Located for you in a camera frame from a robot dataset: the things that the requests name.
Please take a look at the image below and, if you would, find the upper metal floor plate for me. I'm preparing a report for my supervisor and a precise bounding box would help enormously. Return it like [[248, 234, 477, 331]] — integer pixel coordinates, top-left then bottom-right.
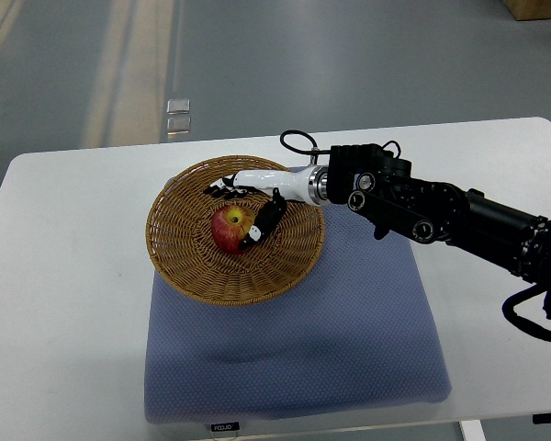
[[166, 97, 190, 115]]

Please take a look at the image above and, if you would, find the red yellow apple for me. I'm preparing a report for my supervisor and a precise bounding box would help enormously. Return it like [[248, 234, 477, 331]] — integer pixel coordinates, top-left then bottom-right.
[[211, 204, 255, 254]]

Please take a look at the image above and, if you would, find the lower metal floor plate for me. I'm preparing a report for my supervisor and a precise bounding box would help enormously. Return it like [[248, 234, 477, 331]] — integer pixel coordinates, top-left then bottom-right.
[[166, 116, 191, 136]]

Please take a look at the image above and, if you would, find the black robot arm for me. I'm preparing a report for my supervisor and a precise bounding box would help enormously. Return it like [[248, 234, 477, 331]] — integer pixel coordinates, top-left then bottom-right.
[[277, 143, 551, 343]]

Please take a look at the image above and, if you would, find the wooden box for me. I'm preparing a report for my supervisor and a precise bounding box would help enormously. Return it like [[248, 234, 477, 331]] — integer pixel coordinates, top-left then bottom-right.
[[503, 0, 551, 21]]

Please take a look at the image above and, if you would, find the brown wicker basket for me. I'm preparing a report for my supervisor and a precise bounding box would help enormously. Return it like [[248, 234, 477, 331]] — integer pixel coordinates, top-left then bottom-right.
[[145, 155, 325, 306]]

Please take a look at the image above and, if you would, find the blue grey cushion mat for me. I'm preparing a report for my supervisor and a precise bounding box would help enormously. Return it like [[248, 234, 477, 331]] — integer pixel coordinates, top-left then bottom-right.
[[144, 206, 451, 424]]

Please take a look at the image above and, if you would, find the metal floor plate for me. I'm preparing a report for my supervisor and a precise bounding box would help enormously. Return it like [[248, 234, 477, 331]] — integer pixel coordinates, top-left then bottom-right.
[[166, 97, 190, 115], [166, 116, 191, 136]]

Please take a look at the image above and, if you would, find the black table bracket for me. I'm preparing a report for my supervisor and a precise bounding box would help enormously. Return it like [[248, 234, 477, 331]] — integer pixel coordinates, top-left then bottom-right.
[[532, 413, 551, 424]]

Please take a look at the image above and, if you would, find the black table label tag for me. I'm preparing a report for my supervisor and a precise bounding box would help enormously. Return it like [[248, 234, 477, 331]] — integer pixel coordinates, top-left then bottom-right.
[[210, 422, 240, 433]]

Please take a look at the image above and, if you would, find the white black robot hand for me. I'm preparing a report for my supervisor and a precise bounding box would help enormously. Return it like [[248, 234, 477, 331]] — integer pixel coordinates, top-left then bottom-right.
[[203, 165, 330, 251]]

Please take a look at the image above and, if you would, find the white table leg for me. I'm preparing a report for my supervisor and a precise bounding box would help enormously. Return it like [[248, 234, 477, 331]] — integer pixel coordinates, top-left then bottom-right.
[[459, 420, 487, 441]]

